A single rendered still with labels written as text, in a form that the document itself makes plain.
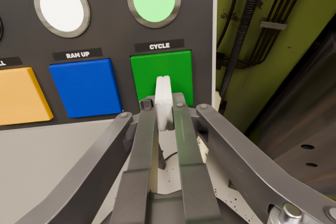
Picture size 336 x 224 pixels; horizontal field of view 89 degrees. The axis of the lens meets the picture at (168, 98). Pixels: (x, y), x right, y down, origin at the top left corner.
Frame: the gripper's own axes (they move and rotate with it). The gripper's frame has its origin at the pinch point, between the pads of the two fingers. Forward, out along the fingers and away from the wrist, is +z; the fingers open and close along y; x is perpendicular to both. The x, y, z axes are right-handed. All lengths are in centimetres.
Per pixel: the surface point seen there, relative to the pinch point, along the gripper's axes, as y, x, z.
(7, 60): -18.7, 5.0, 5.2
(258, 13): 22.7, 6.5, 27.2
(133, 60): -3.3, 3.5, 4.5
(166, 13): 1.1, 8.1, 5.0
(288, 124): 32.8, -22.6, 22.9
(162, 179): -10, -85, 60
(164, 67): 0.3, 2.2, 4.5
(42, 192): -87, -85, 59
